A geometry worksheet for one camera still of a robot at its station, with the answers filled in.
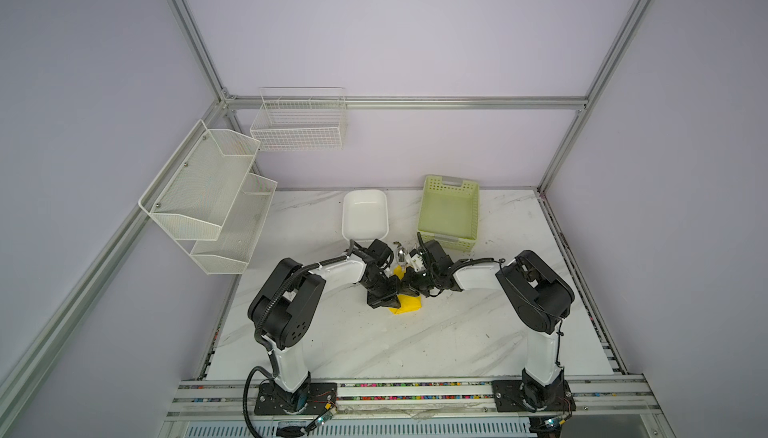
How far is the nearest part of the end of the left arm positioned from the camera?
788 mm

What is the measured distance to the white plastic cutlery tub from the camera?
1038mm

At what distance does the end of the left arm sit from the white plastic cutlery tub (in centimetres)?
20
